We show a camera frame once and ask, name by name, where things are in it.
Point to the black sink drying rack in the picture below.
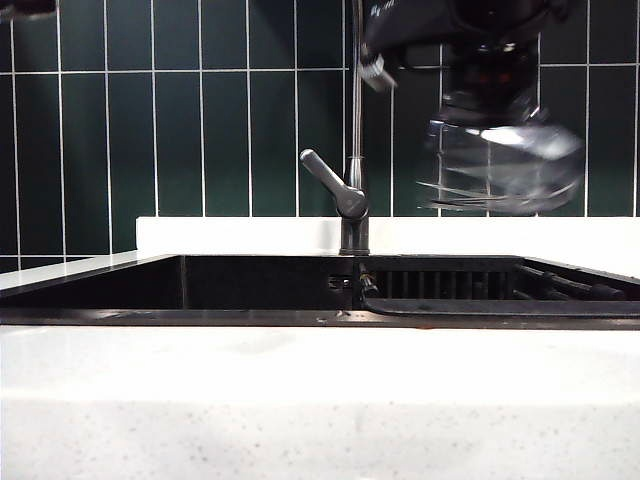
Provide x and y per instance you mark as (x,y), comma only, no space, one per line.
(450,305)

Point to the clear faceted glass mug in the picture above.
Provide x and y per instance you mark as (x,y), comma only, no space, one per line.
(505,160)

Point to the black kitchen sink basin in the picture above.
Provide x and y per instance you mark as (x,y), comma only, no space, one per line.
(225,285)

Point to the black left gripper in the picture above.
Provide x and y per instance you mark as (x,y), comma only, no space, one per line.
(25,7)

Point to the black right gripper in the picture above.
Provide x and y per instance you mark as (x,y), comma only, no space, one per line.
(450,20)

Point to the grey metal faucet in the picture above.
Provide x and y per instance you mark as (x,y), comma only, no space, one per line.
(356,100)

